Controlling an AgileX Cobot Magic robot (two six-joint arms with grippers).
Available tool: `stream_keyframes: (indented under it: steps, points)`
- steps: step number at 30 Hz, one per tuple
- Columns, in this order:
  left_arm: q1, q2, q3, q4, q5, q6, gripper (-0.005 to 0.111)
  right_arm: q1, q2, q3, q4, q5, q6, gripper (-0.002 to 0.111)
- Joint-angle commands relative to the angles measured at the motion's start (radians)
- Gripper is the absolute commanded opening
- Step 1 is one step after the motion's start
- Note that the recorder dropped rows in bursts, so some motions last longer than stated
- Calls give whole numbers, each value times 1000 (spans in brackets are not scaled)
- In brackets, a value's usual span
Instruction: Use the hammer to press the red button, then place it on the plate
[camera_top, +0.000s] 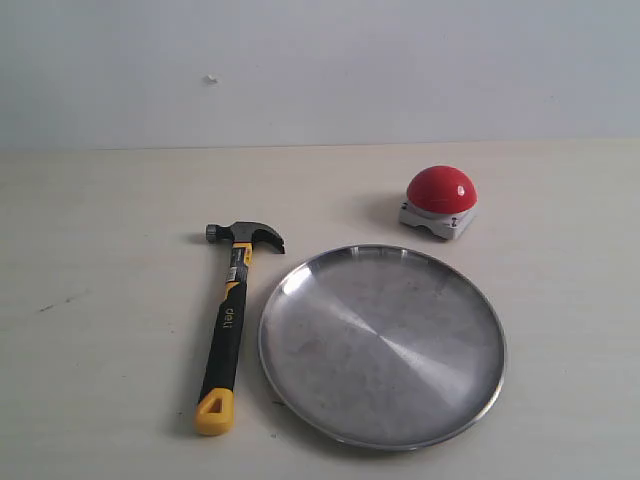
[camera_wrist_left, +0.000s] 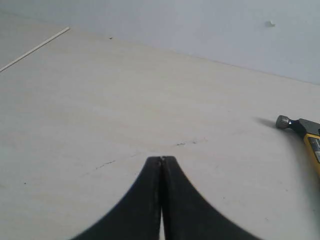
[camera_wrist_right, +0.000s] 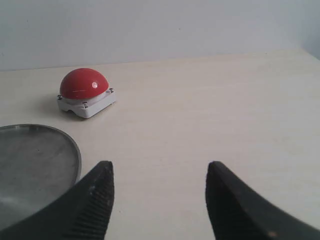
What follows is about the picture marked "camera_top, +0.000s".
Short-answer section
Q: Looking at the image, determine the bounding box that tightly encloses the round steel plate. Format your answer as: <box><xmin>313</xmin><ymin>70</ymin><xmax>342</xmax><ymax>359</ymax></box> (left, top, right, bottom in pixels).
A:
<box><xmin>257</xmin><ymin>244</ymin><xmax>507</xmax><ymax>451</ymax></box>

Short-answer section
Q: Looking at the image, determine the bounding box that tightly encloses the black yellow claw hammer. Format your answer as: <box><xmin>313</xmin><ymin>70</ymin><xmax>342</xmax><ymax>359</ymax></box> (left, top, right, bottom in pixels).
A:
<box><xmin>194</xmin><ymin>221</ymin><xmax>285</xmax><ymax>436</ymax></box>

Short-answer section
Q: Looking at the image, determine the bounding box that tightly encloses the red dome push button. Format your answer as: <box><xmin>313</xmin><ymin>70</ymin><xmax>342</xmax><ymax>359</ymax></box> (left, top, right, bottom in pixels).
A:
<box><xmin>399</xmin><ymin>165</ymin><xmax>478</xmax><ymax>241</ymax></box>

